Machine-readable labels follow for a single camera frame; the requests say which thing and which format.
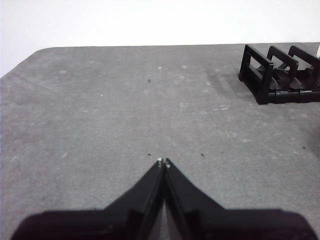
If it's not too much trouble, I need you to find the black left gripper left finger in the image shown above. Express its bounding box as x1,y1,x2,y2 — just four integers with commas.
11,157,166,240

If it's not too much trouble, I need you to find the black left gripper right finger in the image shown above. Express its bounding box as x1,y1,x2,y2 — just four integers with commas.
164,157,319,240

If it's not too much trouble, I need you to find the black plate rack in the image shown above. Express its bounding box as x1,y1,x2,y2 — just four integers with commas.
238,44,320,105

